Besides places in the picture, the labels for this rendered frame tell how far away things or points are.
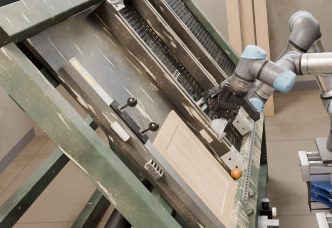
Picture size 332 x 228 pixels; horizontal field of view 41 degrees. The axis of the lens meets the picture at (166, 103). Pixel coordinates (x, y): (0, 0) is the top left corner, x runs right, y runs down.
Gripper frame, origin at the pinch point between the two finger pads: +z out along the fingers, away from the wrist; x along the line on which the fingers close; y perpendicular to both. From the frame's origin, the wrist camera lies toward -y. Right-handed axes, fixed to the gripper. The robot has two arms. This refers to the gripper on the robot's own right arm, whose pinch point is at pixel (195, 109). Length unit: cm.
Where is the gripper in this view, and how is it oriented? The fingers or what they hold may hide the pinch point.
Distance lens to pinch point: 227.4
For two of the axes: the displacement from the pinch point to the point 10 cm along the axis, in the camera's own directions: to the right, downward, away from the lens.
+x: 6.5, 7.5, 1.5
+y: -2.5, 3.9, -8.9
